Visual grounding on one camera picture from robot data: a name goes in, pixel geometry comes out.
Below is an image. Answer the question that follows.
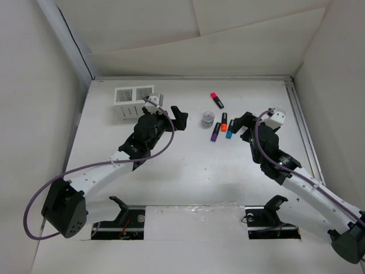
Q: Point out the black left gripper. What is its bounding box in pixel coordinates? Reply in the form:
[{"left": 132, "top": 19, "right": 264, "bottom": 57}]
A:
[{"left": 143, "top": 106, "right": 186, "bottom": 150}]

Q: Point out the blue highlighter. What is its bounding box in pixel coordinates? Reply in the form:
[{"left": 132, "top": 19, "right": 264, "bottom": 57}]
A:
[{"left": 225, "top": 119, "right": 234, "bottom": 139}]

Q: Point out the orange highlighter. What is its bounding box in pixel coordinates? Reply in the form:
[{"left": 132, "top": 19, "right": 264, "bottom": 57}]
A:
[{"left": 221, "top": 112, "right": 228, "bottom": 132}]

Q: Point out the purple highlighter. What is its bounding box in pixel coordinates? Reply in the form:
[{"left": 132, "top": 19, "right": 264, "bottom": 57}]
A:
[{"left": 210, "top": 122, "right": 221, "bottom": 142}]

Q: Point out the clear jar of pins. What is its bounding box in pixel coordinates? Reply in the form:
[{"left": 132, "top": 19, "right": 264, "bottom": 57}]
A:
[{"left": 201, "top": 111, "right": 215, "bottom": 128}]

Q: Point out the pink highlighter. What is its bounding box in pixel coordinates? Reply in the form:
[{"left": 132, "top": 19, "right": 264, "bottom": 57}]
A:
[{"left": 210, "top": 92, "right": 224, "bottom": 109}]

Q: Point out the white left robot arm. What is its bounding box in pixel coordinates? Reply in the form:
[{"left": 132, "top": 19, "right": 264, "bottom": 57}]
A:
[{"left": 41, "top": 106, "right": 188, "bottom": 239}]

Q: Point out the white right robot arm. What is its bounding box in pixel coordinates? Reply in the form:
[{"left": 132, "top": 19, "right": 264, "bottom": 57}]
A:
[{"left": 229, "top": 108, "right": 364, "bottom": 264}]

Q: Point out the white slatted organizer box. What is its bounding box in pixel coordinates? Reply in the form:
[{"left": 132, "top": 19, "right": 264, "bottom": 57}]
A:
[{"left": 113, "top": 85, "right": 155, "bottom": 119}]

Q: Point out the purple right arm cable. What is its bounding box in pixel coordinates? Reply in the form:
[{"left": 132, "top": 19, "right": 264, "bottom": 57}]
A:
[{"left": 254, "top": 108, "right": 365, "bottom": 229}]

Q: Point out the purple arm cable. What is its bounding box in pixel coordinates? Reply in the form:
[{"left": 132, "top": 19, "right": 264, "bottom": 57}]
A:
[
  {"left": 23, "top": 98, "right": 175, "bottom": 240},
  {"left": 254, "top": 108, "right": 365, "bottom": 229}
]

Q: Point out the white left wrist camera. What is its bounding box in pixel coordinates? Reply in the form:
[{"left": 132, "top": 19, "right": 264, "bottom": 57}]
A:
[{"left": 144, "top": 93, "right": 164, "bottom": 114}]

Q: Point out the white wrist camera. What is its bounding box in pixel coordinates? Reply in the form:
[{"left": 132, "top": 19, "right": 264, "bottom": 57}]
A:
[
  {"left": 144, "top": 93, "right": 164, "bottom": 114},
  {"left": 263, "top": 108, "right": 286, "bottom": 130}
]

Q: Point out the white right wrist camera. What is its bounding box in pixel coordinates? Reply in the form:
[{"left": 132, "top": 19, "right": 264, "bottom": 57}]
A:
[{"left": 263, "top": 108, "right": 286, "bottom": 130}]

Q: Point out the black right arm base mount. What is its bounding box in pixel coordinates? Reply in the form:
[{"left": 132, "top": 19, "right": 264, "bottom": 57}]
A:
[{"left": 241, "top": 195, "right": 301, "bottom": 240}]

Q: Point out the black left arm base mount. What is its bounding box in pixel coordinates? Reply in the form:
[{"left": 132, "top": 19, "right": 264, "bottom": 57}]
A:
[{"left": 91, "top": 196, "right": 146, "bottom": 240}]

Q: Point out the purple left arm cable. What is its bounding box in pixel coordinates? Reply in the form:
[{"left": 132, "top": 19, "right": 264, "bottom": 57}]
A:
[{"left": 23, "top": 98, "right": 175, "bottom": 240}]

